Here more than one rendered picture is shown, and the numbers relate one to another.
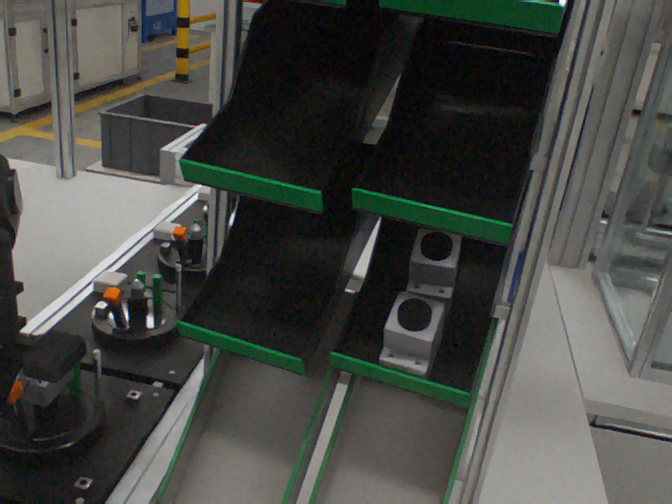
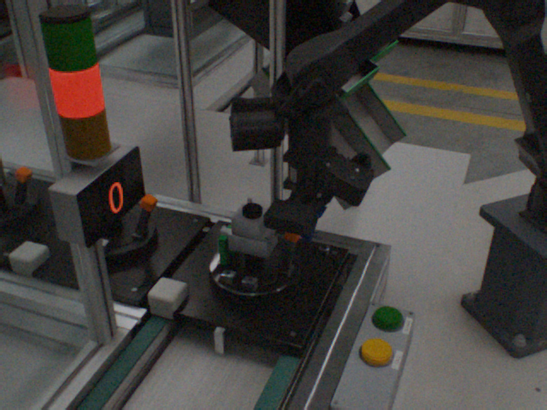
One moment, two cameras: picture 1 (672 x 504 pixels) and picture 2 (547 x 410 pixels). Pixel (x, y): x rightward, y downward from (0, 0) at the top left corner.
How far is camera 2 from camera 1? 1.15 m
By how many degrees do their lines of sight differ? 66
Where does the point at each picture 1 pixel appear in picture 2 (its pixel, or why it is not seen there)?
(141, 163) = not seen: outside the picture
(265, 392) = not seen: hidden behind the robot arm
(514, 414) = (214, 133)
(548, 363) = (165, 111)
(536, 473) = not seen: hidden behind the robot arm
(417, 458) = (352, 108)
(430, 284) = (344, 14)
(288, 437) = (335, 140)
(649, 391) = (204, 89)
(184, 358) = (176, 215)
